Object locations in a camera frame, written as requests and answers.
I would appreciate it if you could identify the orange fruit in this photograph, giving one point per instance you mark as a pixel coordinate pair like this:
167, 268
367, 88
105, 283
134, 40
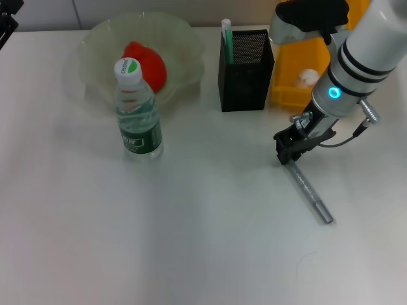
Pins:
154, 70

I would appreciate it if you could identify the pale green glass fruit bowl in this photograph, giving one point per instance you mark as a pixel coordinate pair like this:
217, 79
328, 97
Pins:
178, 38

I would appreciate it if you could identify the mint green utility knife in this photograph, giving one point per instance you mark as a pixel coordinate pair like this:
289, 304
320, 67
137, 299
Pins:
227, 44

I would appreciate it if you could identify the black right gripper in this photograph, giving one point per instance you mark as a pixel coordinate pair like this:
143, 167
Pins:
318, 130

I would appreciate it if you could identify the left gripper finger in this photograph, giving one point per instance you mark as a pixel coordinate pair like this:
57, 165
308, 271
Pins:
11, 5
7, 30

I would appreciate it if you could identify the black mesh pen holder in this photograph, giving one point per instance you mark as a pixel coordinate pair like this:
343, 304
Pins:
245, 85

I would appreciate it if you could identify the grey pen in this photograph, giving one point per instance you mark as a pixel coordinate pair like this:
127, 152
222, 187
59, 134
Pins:
310, 193

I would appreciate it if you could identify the clear green-label water bottle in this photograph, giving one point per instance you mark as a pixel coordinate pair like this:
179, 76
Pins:
140, 136

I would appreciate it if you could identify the yellow plastic storage bin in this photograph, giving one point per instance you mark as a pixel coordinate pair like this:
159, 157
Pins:
289, 92

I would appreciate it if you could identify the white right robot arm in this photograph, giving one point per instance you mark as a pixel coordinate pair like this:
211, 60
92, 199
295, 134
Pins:
359, 54

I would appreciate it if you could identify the white paper ball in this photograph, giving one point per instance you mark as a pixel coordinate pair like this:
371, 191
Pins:
306, 78

